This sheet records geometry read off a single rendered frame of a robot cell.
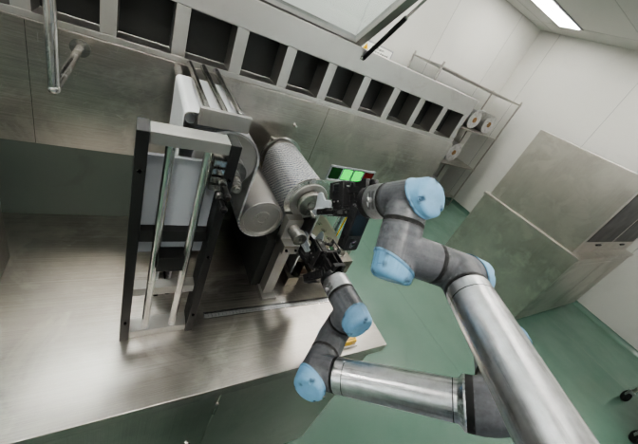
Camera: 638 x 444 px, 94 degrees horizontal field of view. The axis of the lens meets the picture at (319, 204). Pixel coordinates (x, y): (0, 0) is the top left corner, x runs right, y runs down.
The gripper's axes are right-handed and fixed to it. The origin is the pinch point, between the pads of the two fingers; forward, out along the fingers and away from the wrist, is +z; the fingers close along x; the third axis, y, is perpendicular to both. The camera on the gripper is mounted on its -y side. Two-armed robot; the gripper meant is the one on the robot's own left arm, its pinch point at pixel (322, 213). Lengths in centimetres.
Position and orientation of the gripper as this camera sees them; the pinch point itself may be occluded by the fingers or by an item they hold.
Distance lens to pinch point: 81.2
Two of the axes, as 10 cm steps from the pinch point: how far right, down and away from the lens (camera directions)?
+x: -8.4, -0.6, -5.4
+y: 0.3, -10.0, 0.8
